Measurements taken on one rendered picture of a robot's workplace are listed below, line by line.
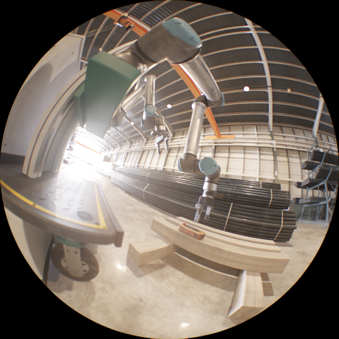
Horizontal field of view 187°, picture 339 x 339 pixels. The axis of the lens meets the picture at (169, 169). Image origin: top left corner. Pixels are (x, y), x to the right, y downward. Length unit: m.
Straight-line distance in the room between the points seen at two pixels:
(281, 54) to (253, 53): 2.42
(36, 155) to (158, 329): 0.64
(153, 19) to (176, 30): 9.48
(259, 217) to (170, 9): 10.40
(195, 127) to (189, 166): 0.26
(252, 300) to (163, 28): 0.92
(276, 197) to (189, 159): 1.63
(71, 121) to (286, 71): 11.20
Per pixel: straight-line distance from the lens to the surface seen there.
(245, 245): 0.81
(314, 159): 7.20
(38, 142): 0.43
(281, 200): 1.95
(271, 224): 1.76
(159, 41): 0.41
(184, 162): 0.59
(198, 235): 0.66
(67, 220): 0.24
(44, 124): 0.44
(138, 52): 0.45
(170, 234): 0.76
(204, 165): 0.53
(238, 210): 1.72
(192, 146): 0.62
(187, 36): 0.39
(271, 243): 1.04
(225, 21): 9.67
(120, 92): 0.35
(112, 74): 0.32
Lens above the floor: 0.44
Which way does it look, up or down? 12 degrees up
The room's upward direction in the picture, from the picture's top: 16 degrees clockwise
